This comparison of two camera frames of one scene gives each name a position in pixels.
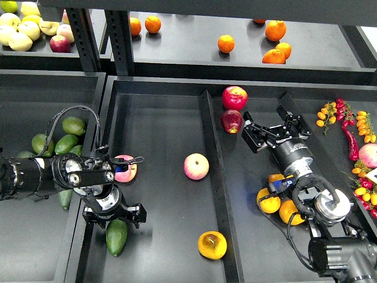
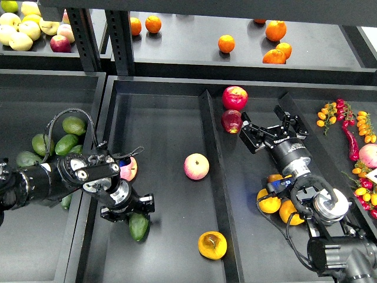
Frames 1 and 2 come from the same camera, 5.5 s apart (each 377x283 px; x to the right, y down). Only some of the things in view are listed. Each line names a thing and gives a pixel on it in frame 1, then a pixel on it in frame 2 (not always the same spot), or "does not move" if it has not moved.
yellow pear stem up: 212,244 does not move
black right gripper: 287,144 does not move
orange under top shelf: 259,20 does not move
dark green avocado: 116,235 -> 139,225
